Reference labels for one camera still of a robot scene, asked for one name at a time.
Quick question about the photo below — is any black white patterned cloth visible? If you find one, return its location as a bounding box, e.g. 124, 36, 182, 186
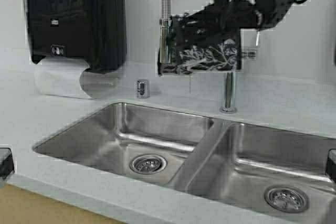
158, 4, 243, 76

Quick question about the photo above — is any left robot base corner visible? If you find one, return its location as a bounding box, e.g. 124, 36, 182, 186
0, 148, 15, 182

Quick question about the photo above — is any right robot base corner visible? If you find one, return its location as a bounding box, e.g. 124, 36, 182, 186
325, 149, 336, 183

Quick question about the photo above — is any chrome spring kitchen faucet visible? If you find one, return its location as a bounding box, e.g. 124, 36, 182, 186
159, 0, 260, 114

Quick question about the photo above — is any black paper towel dispenser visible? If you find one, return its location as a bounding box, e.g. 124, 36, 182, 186
24, 0, 127, 73

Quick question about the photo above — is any stainless steel double sink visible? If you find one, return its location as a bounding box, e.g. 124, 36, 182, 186
34, 103, 335, 223

